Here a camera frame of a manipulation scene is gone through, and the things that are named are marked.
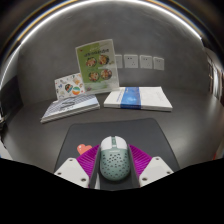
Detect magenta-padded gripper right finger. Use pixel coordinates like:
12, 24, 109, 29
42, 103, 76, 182
128, 143, 175, 188

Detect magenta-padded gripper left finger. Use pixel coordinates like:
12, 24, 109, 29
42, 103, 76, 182
53, 143, 102, 190

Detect dark mouse pad with heart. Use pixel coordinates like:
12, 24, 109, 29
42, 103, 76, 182
54, 117, 181, 175

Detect white book with blue band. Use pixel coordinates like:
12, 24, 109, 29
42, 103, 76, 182
103, 86, 174, 113

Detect white and green perforated mouse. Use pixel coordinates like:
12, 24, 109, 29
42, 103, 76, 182
99, 135, 132, 183

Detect white card with colourful stickers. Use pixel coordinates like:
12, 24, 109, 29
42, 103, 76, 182
54, 72, 87, 101

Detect green food menu stand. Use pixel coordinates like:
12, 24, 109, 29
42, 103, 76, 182
75, 38, 121, 95

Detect grey striped book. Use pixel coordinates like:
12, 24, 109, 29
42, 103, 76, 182
40, 93, 101, 124

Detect white wall sockets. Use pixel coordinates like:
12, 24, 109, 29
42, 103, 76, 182
114, 54, 165, 72

